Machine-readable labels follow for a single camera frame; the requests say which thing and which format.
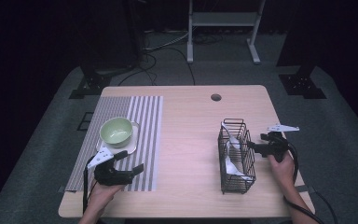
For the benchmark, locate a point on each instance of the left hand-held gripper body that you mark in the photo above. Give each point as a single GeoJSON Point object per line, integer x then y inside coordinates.
{"type": "Point", "coordinates": [108, 175]}

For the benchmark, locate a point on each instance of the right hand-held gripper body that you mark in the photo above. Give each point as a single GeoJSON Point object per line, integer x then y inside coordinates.
{"type": "Point", "coordinates": [278, 147]}

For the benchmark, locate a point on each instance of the green bowl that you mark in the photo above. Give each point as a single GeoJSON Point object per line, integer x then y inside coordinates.
{"type": "Point", "coordinates": [116, 132]}

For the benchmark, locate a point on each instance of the white ceramic spoon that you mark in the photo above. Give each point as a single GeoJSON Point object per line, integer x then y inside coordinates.
{"type": "Point", "coordinates": [230, 157]}
{"type": "Point", "coordinates": [235, 171]}
{"type": "Point", "coordinates": [233, 141]}

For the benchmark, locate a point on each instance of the person's left hand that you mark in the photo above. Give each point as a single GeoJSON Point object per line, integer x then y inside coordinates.
{"type": "Point", "coordinates": [101, 196]}

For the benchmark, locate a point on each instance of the person's right hand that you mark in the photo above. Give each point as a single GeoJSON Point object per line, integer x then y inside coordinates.
{"type": "Point", "coordinates": [284, 172]}

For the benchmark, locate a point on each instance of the white square plate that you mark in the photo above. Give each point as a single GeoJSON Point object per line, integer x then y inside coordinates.
{"type": "Point", "coordinates": [134, 141]}

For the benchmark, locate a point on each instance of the grey striped placemat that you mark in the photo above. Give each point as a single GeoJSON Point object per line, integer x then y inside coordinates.
{"type": "Point", "coordinates": [146, 124]}

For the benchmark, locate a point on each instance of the grey tape strip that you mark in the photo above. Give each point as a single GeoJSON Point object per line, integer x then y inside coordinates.
{"type": "Point", "coordinates": [301, 188]}

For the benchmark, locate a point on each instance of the black stand base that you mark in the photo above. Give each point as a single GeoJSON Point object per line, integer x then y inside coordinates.
{"type": "Point", "coordinates": [301, 85]}
{"type": "Point", "coordinates": [90, 85]}

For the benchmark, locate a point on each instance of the white metal stand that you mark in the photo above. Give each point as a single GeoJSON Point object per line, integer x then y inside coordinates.
{"type": "Point", "coordinates": [223, 18]}

